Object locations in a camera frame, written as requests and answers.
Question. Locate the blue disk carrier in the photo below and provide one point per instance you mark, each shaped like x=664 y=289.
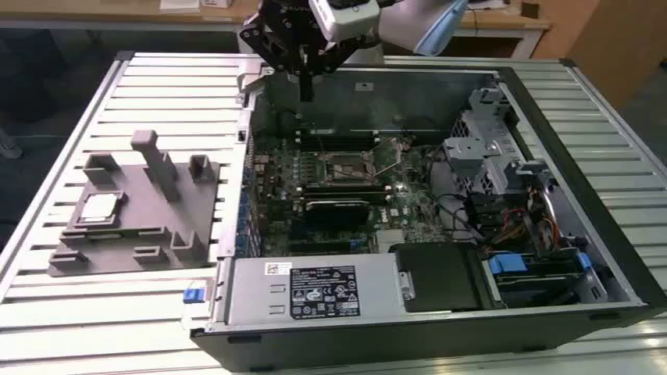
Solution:
x=509 y=265

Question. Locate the CPU socket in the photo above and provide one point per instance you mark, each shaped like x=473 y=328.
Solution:
x=345 y=176

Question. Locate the blue case latch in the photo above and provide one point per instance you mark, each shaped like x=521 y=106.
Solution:
x=193 y=295

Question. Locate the white paper sheet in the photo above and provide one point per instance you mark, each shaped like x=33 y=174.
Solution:
x=179 y=4

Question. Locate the silver power supply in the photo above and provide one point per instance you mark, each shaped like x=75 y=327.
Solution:
x=250 y=289

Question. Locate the small silver heat sink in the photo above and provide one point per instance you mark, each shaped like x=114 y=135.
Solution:
x=390 y=239

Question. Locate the disk bay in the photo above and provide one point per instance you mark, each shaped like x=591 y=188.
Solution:
x=542 y=293

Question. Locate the green motherboard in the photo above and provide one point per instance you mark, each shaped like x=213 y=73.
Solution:
x=417 y=222

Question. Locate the wooden cabinet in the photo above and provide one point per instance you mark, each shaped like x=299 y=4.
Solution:
x=625 y=47

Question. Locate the black expansion slot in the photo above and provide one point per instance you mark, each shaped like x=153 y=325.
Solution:
x=323 y=247

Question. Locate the blue plastic clip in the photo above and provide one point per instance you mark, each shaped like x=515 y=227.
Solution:
x=583 y=261

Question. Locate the grey parts rack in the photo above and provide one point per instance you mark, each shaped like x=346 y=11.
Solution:
x=130 y=183

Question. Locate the wooden desk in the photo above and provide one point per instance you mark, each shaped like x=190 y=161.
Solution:
x=105 y=13

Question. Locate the white label sticker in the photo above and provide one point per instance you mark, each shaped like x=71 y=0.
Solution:
x=363 y=86

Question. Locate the small black expansion card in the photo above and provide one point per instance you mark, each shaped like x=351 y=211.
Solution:
x=339 y=213

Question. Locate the silver CPU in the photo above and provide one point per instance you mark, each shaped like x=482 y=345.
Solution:
x=105 y=207

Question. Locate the grey chair foot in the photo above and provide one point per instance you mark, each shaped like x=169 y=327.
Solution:
x=11 y=148

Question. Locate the silver metal drive cage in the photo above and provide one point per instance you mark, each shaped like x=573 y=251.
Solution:
x=485 y=129

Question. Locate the black RAM slot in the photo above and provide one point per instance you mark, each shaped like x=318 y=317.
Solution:
x=345 y=185
x=345 y=195
x=345 y=200
x=345 y=190
x=345 y=146
x=345 y=136
x=345 y=141
x=345 y=131

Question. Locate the black PC case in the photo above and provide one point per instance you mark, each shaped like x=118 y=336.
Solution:
x=339 y=353

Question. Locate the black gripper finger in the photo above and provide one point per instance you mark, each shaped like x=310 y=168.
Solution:
x=282 y=58
x=339 y=54

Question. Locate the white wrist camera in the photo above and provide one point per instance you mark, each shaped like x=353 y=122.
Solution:
x=349 y=21

